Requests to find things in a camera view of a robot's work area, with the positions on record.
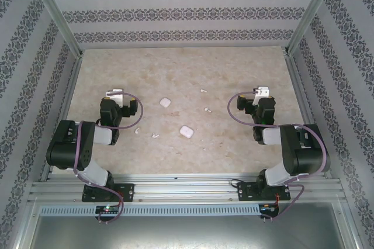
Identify large white charging case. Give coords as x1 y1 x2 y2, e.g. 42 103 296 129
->
179 125 195 139

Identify left circuit board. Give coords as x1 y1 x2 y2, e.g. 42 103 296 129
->
95 205 120 215

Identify circuit board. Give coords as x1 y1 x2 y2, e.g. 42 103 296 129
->
259 203 280 216
95 205 120 215

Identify right circuit board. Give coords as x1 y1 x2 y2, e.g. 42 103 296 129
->
259 203 280 216

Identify sheet metal tray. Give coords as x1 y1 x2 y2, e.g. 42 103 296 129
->
13 200 365 249

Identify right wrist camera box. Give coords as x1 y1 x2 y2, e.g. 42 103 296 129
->
252 86 270 106

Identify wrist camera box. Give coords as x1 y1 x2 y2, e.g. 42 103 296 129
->
105 88 125 106
252 86 270 106

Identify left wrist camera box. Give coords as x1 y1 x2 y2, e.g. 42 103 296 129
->
105 88 125 106

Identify aluminium table side rail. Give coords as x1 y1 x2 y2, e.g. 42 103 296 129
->
39 56 84 181
285 53 334 179

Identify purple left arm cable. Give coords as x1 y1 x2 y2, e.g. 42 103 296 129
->
72 92 144 225

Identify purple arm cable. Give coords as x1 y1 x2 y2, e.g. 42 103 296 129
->
227 91 327 220
72 92 144 225

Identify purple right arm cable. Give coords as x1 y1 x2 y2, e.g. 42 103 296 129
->
227 91 327 220

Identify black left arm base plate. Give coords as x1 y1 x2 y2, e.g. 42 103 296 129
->
81 183 136 203

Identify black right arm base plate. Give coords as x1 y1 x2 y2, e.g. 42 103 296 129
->
237 181 292 202

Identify aluminium mounting rail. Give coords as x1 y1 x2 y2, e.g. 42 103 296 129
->
27 172 342 204

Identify aluminium frame post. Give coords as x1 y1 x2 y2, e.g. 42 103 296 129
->
283 0 342 56
25 0 84 58

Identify slotted grey cable duct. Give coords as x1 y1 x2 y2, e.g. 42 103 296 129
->
39 204 261 217

